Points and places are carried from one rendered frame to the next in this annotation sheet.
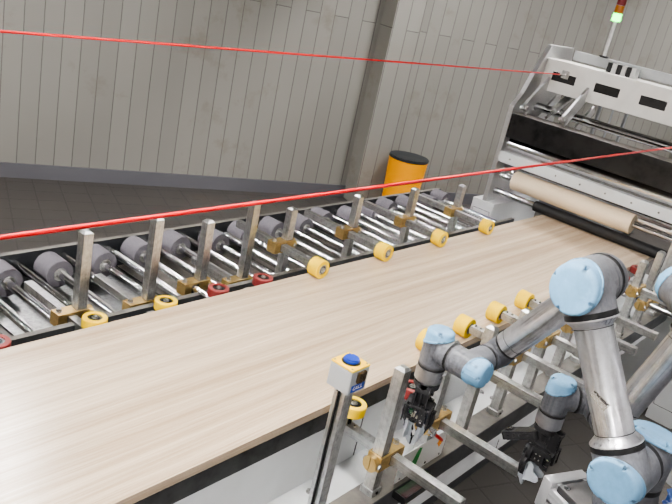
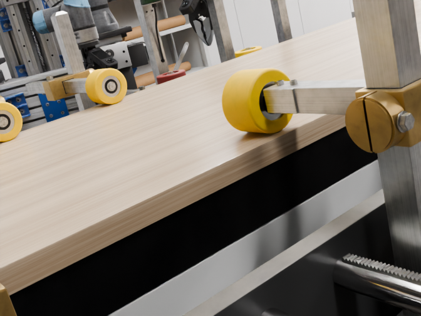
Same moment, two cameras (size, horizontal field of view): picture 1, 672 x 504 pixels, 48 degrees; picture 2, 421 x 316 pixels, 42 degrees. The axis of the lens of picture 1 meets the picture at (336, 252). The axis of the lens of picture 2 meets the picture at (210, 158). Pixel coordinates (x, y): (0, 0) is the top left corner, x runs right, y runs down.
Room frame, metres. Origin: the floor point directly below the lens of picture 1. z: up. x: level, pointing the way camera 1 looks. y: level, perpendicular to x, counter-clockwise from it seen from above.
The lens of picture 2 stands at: (3.52, 0.21, 1.08)
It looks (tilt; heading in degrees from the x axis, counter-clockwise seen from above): 16 degrees down; 199
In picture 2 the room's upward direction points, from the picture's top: 14 degrees counter-clockwise
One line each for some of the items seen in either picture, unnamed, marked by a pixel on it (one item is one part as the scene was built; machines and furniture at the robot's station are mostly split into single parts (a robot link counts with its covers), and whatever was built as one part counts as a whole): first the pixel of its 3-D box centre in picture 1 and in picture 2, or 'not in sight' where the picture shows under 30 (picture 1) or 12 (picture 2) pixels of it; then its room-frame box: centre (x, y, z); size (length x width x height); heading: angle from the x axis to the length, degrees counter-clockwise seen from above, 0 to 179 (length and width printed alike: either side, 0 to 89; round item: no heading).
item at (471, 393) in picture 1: (473, 388); (86, 102); (2.22, -0.55, 0.89); 0.03 x 0.03 x 0.48; 53
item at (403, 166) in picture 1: (402, 185); not in sight; (6.93, -0.48, 0.29); 0.39 x 0.37 x 0.58; 120
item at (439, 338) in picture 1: (437, 348); not in sight; (1.75, -0.31, 1.24); 0.09 x 0.08 x 0.11; 50
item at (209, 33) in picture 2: (406, 430); (212, 29); (1.75, -0.29, 0.97); 0.06 x 0.03 x 0.09; 163
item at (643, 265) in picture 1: (628, 305); not in sight; (3.42, -1.44, 0.86); 0.03 x 0.03 x 0.48; 53
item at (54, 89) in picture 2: not in sight; (71, 84); (2.24, -0.56, 0.94); 0.13 x 0.06 x 0.05; 143
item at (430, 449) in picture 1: (422, 455); not in sight; (1.98, -0.40, 0.75); 0.26 x 0.01 x 0.10; 143
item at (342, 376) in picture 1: (347, 374); not in sight; (1.61, -0.09, 1.18); 0.07 x 0.07 x 0.08; 53
